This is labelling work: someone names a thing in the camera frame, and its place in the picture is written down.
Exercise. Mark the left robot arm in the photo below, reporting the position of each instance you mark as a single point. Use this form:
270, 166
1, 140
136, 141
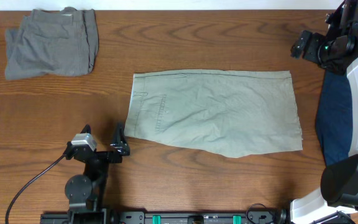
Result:
85, 192

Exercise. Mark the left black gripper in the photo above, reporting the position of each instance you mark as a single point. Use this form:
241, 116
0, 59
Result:
115, 158

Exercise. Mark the khaki beige shorts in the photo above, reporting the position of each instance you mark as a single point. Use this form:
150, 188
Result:
231, 113

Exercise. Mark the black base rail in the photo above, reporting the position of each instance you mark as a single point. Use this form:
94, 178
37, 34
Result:
255, 214

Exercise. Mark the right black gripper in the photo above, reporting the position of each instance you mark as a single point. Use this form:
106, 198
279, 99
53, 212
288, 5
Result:
315, 40

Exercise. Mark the navy blue garment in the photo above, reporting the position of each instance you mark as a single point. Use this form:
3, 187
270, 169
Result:
333, 122

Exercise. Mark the folded grey shorts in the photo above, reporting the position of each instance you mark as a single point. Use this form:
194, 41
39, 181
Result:
62, 43

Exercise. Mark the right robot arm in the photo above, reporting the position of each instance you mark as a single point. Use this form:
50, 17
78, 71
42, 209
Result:
336, 52

